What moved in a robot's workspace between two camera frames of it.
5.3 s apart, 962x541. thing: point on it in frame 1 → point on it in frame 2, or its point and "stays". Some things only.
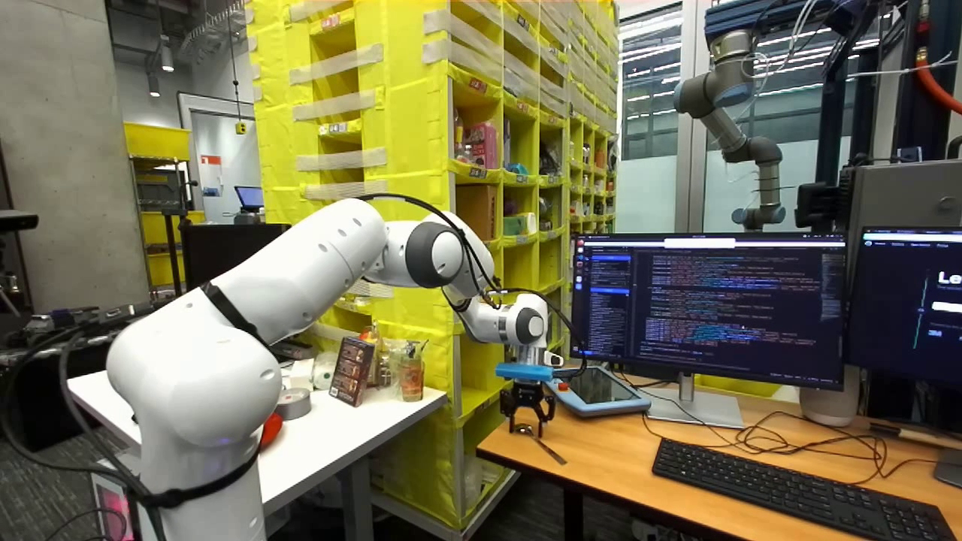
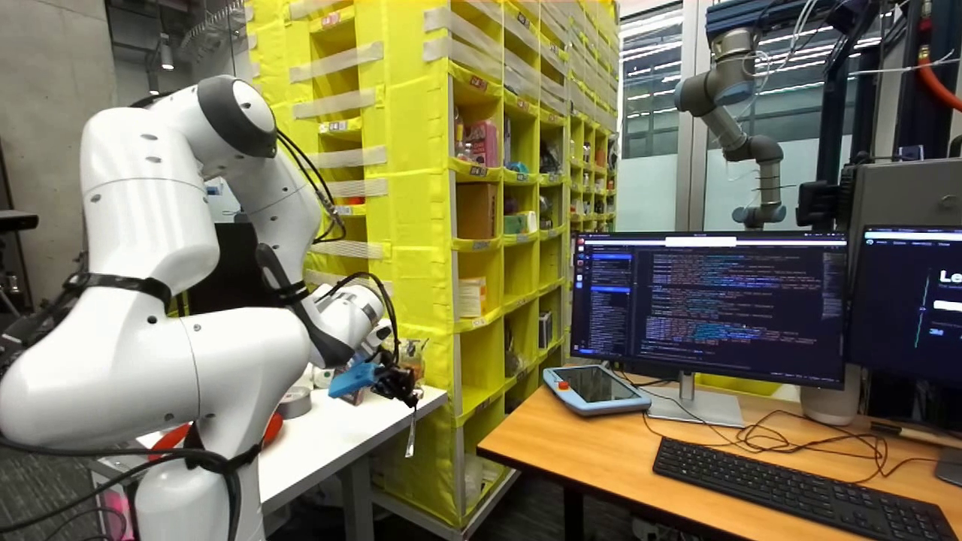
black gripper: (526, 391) → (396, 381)
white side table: (331, 430) stays
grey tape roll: (293, 404) stays
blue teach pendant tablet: (597, 391) stays
